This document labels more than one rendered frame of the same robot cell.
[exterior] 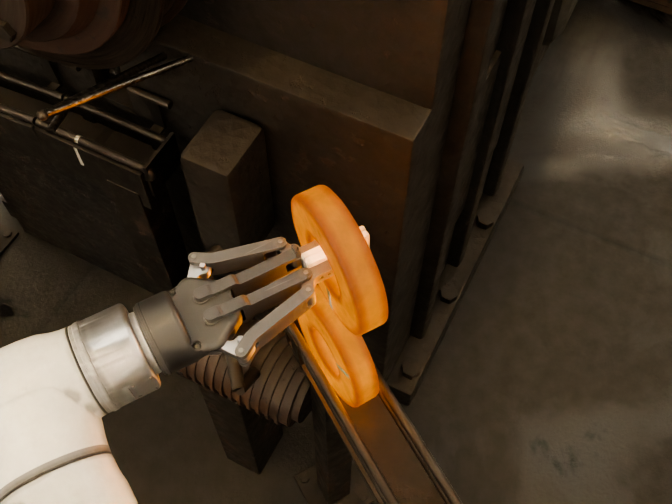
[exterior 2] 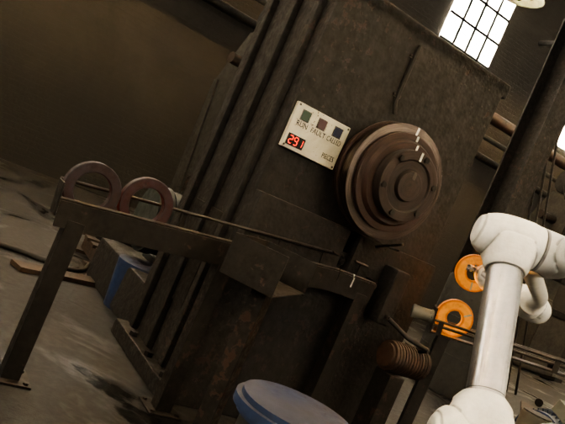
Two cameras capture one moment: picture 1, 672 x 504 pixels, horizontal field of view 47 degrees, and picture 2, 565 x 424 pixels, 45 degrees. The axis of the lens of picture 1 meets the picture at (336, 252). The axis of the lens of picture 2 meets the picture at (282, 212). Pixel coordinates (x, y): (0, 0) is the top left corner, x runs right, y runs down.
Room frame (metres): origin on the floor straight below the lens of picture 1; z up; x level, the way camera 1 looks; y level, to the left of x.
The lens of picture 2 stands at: (-0.40, 2.87, 0.88)
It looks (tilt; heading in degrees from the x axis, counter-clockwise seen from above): 1 degrees down; 302
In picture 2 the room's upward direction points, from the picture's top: 24 degrees clockwise
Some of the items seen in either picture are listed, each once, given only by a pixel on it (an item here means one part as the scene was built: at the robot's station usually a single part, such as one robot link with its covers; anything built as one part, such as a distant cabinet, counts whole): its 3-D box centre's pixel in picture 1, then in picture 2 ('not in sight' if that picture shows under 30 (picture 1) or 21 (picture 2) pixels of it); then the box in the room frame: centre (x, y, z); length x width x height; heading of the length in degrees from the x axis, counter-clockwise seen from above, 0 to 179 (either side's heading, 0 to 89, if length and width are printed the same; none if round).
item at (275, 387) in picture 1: (261, 408); (383, 405); (0.49, 0.13, 0.27); 0.22 x 0.13 x 0.53; 63
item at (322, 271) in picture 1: (322, 280); not in sight; (0.38, 0.01, 0.93); 0.05 x 0.03 x 0.01; 118
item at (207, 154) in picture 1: (233, 191); (386, 294); (0.66, 0.15, 0.68); 0.11 x 0.08 x 0.24; 153
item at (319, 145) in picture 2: not in sight; (315, 135); (1.01, 0.62, 1.15); 0.26 x 0.02 x 0.18; 63
